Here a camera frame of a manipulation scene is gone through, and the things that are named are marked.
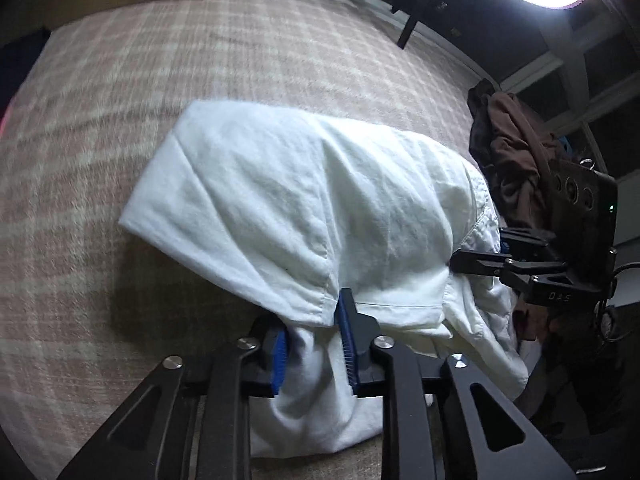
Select white shirt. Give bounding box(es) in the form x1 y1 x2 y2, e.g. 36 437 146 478
119 101 529 458

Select brown fleece garment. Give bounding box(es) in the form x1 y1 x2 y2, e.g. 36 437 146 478
468 79 564 231

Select pink plaid bed sheet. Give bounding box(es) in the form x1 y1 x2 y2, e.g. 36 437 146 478
1 0 492 479

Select black bag with logo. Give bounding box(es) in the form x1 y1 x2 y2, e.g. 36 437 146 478
0 27 51 118

